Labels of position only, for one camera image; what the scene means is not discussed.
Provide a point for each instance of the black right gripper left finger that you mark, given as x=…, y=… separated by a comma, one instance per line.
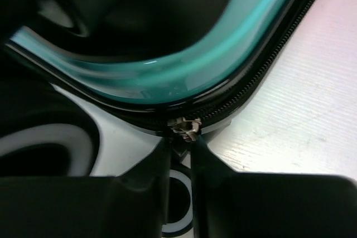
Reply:
x=134, y=204

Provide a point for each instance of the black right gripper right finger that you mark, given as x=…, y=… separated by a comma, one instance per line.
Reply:
x=227, y=203

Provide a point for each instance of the pink and teal kids suitcase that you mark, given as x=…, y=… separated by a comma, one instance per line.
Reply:
x=89, y=87

